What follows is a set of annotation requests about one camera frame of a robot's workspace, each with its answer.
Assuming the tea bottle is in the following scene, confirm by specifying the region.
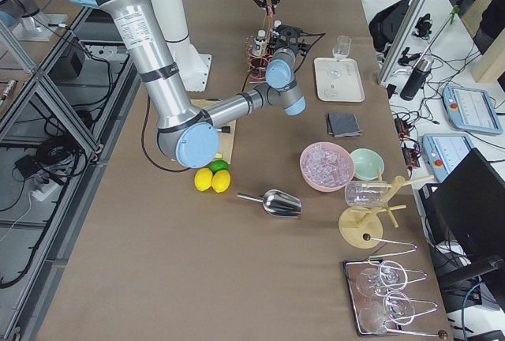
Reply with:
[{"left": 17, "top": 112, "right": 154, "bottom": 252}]
[
  {"left": 270, "top": 20, "right": 282, "bottom": 42},
  {"left": 252, "top": 29, "right": 267, "bottom": 57}
]

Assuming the copper wire bottle basket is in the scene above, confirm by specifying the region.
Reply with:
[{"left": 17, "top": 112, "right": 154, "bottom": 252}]
[{"left": 245, "top": 6, "right": 282, "bottom": 84}]

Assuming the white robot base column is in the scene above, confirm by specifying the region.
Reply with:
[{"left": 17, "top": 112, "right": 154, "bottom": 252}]
[{"left": 151, "top": 0, "right": 211, "bottom": 92}]

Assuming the clear wine glass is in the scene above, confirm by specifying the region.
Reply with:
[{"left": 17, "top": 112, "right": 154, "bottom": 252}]
[{"left": 330, "top": 36, "right": 352, "bottom": 78}]

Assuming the cream serving tray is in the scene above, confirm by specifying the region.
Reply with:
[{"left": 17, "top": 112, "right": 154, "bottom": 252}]
[{"left": 314, "top": 58, "right": 365, "bottom": 103}]

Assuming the grey folded cloth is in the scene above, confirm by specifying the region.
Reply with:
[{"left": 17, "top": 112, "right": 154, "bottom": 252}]
[{"left": 327, "top": 113, "right": 362, "bottom": 137}]

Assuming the wooden cutting board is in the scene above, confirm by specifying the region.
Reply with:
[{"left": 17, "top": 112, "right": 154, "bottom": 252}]
[{"left": 190, "top": 98, "right": 237, "bottom": 164}]

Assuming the pink bowl with ice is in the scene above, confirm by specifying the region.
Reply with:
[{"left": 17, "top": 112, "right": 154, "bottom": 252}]
[{"left": 299, "top": 142, "right": 355, "bottom": 193}]

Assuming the black thermos bottle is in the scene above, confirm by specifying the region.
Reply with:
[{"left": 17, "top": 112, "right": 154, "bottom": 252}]
[{"left": 400, "top": 57, "right": 433, "bottom": 101}]

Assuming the green lime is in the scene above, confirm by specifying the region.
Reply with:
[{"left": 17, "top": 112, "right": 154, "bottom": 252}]
[{"left": 208, "top": 159, "right": 229, "bottom": 174}]

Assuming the green bowl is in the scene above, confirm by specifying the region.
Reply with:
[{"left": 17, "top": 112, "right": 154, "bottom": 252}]
[{"left": 350, "top": 148, "right": 385, "bottom": 181}]

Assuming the yellow lemon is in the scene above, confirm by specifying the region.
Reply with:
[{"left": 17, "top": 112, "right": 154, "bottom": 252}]
[
  {"left": 193, "top": 167, "right": 214, "bottom": 192},
  {"left": 211, "top": 170, "right": 231, "bottom": 193}
]

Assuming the metal ice scoop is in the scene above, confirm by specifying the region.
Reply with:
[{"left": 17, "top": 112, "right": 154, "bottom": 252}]
[{"left": 237, "top": 189, "right": 302, "bottom": 218}]

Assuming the glass tumbler on tree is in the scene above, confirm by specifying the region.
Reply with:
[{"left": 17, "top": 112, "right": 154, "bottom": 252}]
[{"left": 345, "top": 181, "right": 390, "bottom": 208}]

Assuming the wooden mug tree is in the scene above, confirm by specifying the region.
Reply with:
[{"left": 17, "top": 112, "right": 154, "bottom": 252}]
[{"left": 339, "top": 174, "right": 434, "bottom": 249}]

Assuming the upturned wine glass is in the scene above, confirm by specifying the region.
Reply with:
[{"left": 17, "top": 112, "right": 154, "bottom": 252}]
[
  {"left": 356, "top": 260, "right": 407, "bottom": 298},
  {"left": 358, "top": 291, "right": 415, "bottom": 334}
]

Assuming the aluminium frame post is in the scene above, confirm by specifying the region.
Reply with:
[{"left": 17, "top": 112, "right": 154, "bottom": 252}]
[{"left": 377, "top": 0, "right": 427, "bottom": 87}]

